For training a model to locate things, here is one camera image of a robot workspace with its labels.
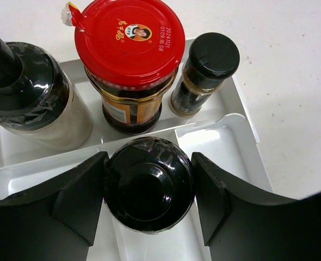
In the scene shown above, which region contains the black lid spice bottle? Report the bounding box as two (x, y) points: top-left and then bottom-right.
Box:
(170, 32), (240, 117)

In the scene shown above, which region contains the white plastic organizer tray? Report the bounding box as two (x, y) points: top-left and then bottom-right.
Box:
(0, 59), (271, 260)

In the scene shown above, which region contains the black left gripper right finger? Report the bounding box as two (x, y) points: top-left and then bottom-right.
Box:
(192, 152), (321, 260)

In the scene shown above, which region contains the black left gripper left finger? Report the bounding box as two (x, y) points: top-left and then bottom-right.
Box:
(0, 152), (109, 260)

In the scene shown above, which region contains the white powder black cap bottle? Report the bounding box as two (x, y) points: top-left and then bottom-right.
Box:
(0, 38), (93, 151)

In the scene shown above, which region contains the black knob cap bottle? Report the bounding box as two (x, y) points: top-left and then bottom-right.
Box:
(102, 136), (195, 234)

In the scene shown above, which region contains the red lid sauce jar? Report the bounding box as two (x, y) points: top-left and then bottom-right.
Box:
(61, 0), (185, 134)

